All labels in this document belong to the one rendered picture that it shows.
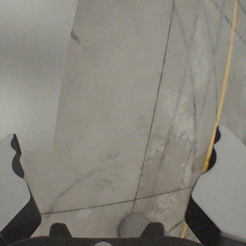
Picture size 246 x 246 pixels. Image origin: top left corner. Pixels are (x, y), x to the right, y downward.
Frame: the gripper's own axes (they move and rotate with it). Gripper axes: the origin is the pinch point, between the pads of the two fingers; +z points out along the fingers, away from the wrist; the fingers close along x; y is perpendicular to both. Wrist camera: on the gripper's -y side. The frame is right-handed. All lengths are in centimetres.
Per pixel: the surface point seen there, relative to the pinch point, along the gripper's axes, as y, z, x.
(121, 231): 165, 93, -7
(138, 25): -8, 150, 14
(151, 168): 120, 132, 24
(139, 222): 155, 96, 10
